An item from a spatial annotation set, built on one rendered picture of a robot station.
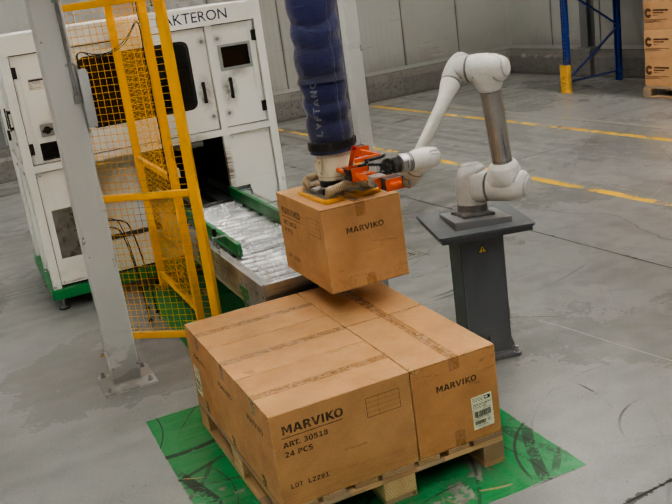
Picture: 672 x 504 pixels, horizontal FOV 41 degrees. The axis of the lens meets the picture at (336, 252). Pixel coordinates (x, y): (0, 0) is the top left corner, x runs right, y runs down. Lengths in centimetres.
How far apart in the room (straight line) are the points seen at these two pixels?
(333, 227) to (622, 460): 158
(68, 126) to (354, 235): 169
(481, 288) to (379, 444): 141
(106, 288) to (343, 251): 157
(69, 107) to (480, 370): 253
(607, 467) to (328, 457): 116
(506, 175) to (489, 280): 58
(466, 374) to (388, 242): 81
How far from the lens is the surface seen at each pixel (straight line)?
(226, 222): 620
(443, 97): 435
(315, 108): 414
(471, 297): 475
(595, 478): 386
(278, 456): 345
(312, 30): 409
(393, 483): 372
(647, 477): 387
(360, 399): 350
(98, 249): 504
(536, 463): 395
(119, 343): 521
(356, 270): 413
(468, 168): 464
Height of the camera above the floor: 206
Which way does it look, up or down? 17 degrees down
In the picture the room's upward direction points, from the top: 8 degrees counter-clockwise
